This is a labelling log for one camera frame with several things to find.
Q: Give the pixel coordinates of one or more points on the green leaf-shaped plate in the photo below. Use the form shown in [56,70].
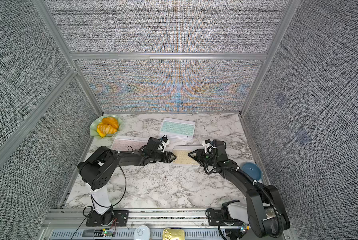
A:
[93,131]

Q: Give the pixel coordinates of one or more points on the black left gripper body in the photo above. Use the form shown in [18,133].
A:
[157,157]

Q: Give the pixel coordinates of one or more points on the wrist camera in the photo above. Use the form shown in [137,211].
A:
[155,145]
[214,147]

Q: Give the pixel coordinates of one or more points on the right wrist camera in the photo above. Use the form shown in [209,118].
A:
[214,147]

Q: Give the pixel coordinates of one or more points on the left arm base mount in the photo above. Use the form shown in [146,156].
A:
[110,218]

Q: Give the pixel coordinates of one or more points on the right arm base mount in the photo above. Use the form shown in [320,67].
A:
[231,220]

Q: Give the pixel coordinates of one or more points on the gold metal tin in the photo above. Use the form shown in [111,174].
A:
[173,234]

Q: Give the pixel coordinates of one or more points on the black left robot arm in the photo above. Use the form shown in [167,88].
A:
[99,168]

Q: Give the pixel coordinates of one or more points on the orange bread pastry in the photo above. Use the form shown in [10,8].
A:
[108,126]

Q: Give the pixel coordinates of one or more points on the yellow keyboard mid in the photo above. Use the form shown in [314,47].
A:
[183,160]

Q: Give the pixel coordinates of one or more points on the aluminium front rail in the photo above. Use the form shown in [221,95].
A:
[70,224]

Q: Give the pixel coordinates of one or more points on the green keyboard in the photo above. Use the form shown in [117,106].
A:
[177,129]

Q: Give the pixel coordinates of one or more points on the pink keyboard back left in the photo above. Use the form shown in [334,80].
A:
[125,143]

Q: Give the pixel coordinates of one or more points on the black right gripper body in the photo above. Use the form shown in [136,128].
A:
[210,160]

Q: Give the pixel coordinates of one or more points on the blue bowl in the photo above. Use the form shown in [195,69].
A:
[252,170]

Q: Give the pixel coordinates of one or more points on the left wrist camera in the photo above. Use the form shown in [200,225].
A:
[155,145]

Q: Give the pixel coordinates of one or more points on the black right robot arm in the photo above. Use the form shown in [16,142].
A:
[266,212]

